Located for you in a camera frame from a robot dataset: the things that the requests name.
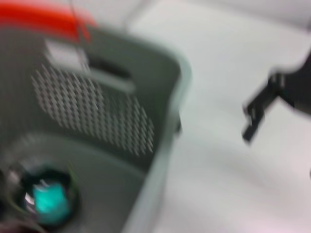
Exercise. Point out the grey perforated storage bin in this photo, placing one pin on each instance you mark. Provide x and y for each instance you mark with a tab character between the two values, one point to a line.
97	145

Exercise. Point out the glass teacup black holder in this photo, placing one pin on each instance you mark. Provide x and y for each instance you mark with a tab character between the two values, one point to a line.
73	194

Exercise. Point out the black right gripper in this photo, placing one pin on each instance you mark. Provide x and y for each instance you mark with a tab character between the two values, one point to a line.
298	87

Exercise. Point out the teal square toy brick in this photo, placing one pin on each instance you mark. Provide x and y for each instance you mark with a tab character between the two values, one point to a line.
49	204

